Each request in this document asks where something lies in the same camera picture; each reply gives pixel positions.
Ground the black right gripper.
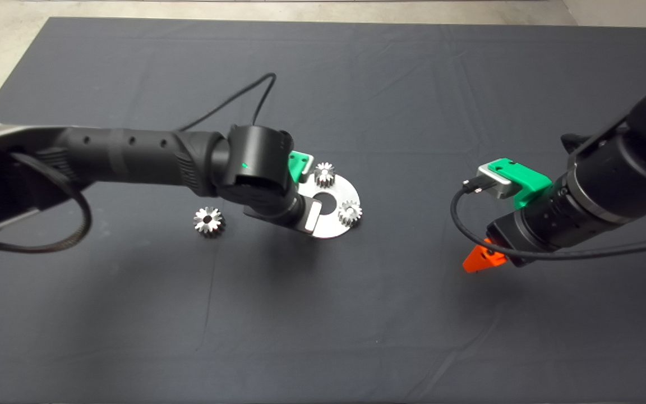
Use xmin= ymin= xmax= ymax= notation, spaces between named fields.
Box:
xmin=463 ymin=209 xmax=553 ymax=274

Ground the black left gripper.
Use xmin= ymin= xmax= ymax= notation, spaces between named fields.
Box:
xmin=243 ymin=198 xmax=324 ymax=234

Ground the larger steel gear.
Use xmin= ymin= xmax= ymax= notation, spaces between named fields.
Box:
xmin=193 ymin=206 xmax=225 ymax=236

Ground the small bright steel gear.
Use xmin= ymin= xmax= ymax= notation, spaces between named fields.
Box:
xmin=338 ymin=201 xmax=363 ymax=227
xmin=314 ymin=162 xmax=336 ymax=188

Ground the round metal plate with hole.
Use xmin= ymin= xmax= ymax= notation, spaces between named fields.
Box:
xmin=297 ymin=174 xmax=361 ymax=239

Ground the dark grey table cloth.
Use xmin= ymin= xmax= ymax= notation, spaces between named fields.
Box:
xmin=0 ymin=17 xmax=646 ymax=404

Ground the green left camera mount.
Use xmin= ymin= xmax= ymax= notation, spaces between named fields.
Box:
xmin=288 ymin=150 xmax=313 ymax=183

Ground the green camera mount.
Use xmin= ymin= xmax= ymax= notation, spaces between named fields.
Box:
xmin=491 ymin=158 xmax=552 ymax=209
xmin=288 ymin=150 xmax=313 ymax=183

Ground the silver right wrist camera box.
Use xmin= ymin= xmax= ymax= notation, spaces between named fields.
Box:
xmin=478 ymin=164 xmax=517 ymax=200

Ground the green right camera mount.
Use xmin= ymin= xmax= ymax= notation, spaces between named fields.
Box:
xmin=491 ymin=158 xmax=552 ymax=209

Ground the black left camera cable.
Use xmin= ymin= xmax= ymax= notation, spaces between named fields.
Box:
xmin=180 ymin=72 xmax=277 ymax=132

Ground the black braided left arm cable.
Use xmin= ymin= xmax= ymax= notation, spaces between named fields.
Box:
xmin=0 ymin=153 xmax=93 ymax=254

